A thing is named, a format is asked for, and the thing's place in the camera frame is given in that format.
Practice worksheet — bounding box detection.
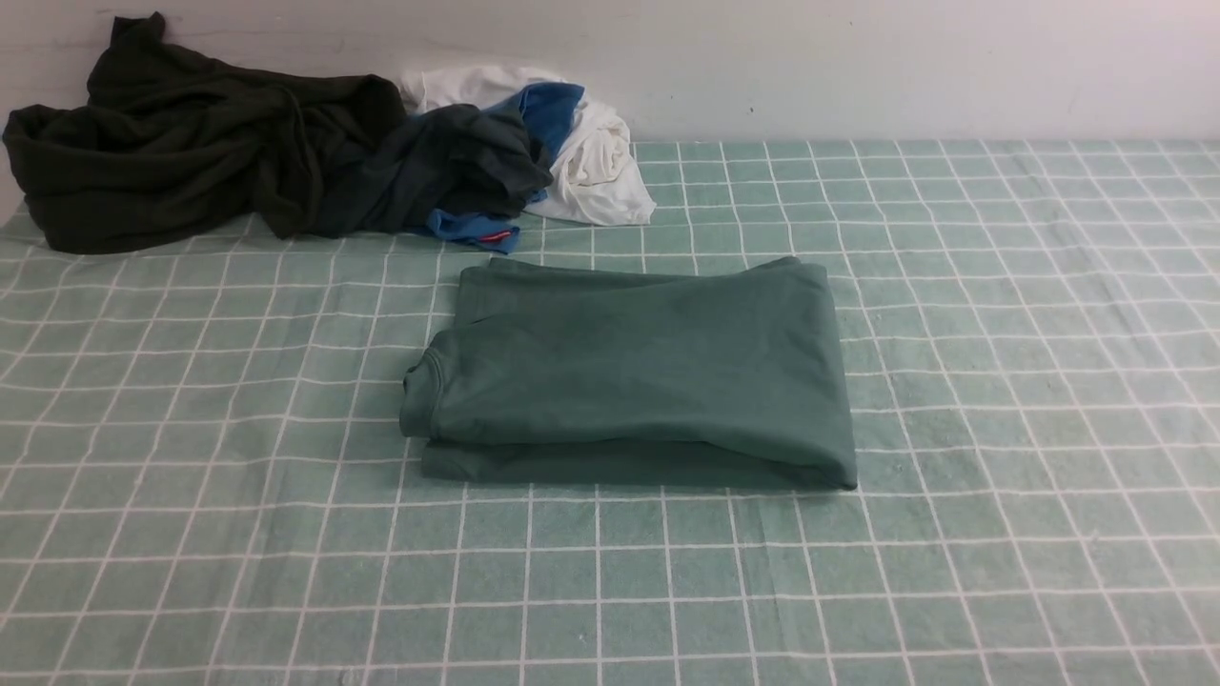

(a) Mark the green long-sleeve top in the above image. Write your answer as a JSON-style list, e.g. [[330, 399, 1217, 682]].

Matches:
[[399, 258, 858, 491]]

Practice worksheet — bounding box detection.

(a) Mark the white crumpled garment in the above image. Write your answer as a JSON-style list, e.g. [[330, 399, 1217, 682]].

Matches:
[[400, 65, 658, 226]]

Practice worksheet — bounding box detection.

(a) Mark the blue crumpled garment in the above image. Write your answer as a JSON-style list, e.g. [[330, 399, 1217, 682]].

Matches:
[[425, 82, 586, 253]]

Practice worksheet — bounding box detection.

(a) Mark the dark grey crumpled garment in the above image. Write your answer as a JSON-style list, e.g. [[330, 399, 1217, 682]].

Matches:
[[315, 103, 554, 239]]

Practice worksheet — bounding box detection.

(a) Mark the dark olive crumpled garment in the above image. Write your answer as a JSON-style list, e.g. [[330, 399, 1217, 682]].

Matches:
[[2, 13, 407, 253]]

